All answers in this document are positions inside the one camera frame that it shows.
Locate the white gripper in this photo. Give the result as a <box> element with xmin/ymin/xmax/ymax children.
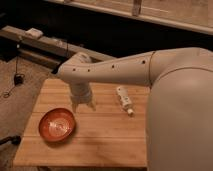
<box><xmin>69</xmin><ymin>83</ymin><xmax>96</xmax><ymax>112</ymax></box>

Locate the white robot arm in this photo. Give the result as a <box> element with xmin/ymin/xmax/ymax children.
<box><xmin>56</xmin><ymin>47</ymin><xmax>213</xmax><ymax>171</ymax></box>

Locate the black power adapter with cable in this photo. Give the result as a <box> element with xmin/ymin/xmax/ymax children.
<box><xmin>1</xmin><ymin>42</ymin><xmax>25</xmax><ymax>98</ymax></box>

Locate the white box on ledge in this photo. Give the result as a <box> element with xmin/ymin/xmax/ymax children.
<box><xmin>26</xmin><ymin>28</ymin><xmax>43</xmax><ymax>38</ymax></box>

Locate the wooden post on shelf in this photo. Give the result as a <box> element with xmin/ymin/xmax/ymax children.
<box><xmin>132</xmin><ymin>0</ymin><xmax>142</xmax><ymax>16</ymax></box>

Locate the wooden ledge beam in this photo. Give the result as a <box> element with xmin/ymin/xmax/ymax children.
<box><xmin>0</xmin><ymin>26</ymin><xmax>113</xmax><ymax>61</ymax></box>

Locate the white plastic bottle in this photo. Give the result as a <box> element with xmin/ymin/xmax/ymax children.
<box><xmin>116</xmin><ymin>86</ymin><xmax>134</xmax><ymax>116</ymax></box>

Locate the orange ceramic bowl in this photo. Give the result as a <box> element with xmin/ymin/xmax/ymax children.
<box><xmin>38</xmin><ymin>108</ymin><xmax>76</xmax><ymax>142</ymax></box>

